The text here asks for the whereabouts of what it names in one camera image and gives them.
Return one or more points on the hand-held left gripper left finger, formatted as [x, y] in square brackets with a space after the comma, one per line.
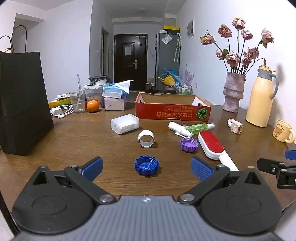
[93, 168]

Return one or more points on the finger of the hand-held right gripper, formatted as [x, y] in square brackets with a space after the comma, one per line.
[266, 164]
[291, 154]

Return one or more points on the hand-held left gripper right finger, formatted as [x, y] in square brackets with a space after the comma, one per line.
[201, 169]

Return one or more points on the purple bottle cap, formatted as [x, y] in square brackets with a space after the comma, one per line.
[189, 144]

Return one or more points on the red white lint brush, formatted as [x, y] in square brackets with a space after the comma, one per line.
[210, 142]

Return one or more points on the green spray bottle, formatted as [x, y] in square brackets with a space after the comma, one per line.
[198, 128]

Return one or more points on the white tube bottle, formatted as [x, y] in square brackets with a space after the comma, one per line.
[177, 127]

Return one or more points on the white plug adapter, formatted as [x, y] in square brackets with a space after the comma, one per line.
[234, 127]

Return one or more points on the blue bottle cap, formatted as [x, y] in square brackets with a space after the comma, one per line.
[146, 166]

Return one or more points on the white plastic case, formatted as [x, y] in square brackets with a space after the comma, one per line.
[124, 124]

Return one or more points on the white tape roll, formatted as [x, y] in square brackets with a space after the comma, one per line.
[145, 133]

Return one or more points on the red cardboard box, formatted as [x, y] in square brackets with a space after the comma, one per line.
[161, 113]

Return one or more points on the yellow bear mug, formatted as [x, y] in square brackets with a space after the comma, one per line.
[281, 131]

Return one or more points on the orange fruit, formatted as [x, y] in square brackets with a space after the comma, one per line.
[93, 106]

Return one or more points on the yellow thermos jug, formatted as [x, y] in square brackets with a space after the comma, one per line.
[259, 102]

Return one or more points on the clear drinking glass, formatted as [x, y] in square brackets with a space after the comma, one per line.
[78, 107]

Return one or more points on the pale purple tissue pack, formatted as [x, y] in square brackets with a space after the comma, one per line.
[114, 104]

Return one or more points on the white phone charger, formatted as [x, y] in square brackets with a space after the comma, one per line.
[56, 111]

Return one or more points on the clear plastic food container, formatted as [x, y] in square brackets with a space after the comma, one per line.
[93, 96]

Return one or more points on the yellow packet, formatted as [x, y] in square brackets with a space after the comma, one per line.
[59, 102]

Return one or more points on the blue tissue pack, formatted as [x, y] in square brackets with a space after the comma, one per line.
[112, 92]

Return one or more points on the small white carton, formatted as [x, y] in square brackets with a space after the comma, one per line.
[63, 95]

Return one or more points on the pink textured vase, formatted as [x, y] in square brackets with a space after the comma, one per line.
[232, 92]

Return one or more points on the trolley with bottles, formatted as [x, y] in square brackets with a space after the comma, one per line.
[183, 90]

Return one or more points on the white straw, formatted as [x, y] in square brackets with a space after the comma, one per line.
[78, 83]

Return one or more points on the pink bucket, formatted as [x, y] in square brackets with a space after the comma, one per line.
[168, 87]

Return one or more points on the black device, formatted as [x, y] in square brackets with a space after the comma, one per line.
[98, 77]

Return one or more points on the purple feather decoration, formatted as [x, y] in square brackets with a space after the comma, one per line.
[188, 76]

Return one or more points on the black paper bag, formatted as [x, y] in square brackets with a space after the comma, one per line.
[20, 104]

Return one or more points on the small brown carton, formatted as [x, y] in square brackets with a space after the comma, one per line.
[150, 84]

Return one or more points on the dark brown entrance door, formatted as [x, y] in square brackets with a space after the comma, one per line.
[129, 69]

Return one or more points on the dried pink roses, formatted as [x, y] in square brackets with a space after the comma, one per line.
[232, 59]

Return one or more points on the grey refrigerator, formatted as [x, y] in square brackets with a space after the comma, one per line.
[163, 58]

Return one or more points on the paper notice on door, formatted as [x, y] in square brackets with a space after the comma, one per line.
[128, 50]

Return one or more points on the white folded umbrella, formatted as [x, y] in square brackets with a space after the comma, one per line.
[177, 48]

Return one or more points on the clear plastic bag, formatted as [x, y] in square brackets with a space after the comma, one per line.
[167, 39]

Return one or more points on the yellow black box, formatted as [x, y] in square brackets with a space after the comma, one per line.
[171, 28]

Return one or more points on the side doorway frame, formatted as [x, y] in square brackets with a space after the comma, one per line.
[105, 51]

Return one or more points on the framed wall picture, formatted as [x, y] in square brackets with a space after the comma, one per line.
[190, 28]

